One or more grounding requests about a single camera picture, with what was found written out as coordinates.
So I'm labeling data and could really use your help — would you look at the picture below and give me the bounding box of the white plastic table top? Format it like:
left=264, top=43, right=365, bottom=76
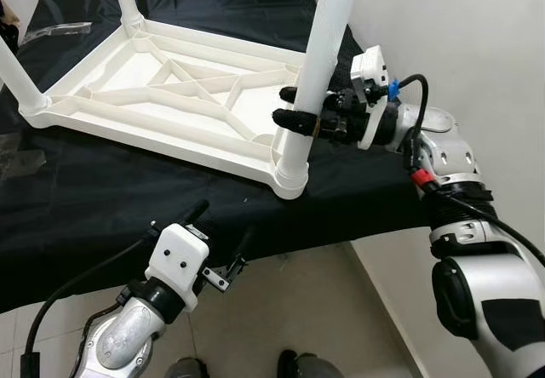
left=19, top=19, right=309, bottom=200

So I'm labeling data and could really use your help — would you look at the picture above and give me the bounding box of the black table cloth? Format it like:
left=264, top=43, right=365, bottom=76
left=0, top=0, right=428, bottom=312

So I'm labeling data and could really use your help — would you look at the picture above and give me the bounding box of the clear tape cross patch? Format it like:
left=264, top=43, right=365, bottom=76
left=0, top=144, right=45, bottom=181

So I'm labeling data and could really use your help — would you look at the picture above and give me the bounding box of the clear tape strip patch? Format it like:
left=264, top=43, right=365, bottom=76
left=24, top=22, right=93, bottom=40

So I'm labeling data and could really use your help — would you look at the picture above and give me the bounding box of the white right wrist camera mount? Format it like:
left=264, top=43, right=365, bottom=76
left=351, top=46, right=393, bottom=151

